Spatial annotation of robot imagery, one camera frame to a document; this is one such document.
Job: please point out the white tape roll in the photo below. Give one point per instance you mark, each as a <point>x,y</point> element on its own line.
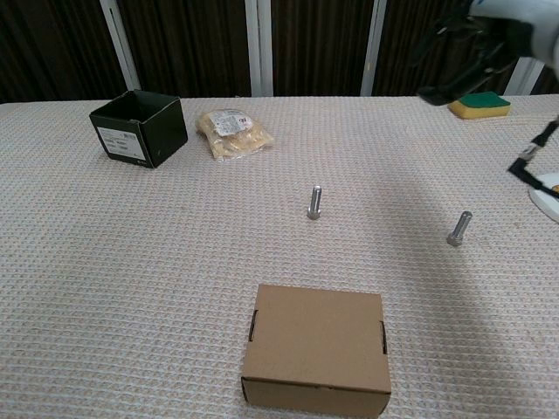
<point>543,198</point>

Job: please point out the dark pleated curtain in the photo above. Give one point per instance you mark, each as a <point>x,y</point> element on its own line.
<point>196,43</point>

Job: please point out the silver bolt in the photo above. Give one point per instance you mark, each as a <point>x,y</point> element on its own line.
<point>459,229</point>
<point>315,203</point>

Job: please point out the yellow and green sponge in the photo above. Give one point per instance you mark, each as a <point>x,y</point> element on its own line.
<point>485,107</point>

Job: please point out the clear bag of beige pieces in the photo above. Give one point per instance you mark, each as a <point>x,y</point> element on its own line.
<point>231,135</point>

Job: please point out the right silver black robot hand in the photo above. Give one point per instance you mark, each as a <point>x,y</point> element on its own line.
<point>476,48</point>

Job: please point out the brown closed cardboard box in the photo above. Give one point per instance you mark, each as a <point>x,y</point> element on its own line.
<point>314,340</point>

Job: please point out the white frame post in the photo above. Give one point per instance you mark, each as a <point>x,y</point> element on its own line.
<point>524,76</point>
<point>373,43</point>
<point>120,43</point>
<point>258,43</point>

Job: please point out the black open cardboard box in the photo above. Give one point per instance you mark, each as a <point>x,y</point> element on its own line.
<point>131,139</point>

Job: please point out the beige woven tablecloth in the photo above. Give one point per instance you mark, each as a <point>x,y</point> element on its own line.
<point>131,262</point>

